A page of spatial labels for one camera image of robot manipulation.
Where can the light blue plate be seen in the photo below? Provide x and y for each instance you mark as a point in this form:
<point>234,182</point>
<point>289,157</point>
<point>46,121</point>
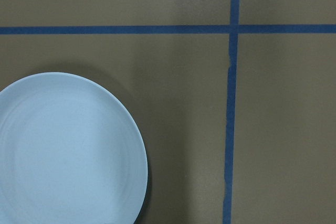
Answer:
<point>70,153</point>

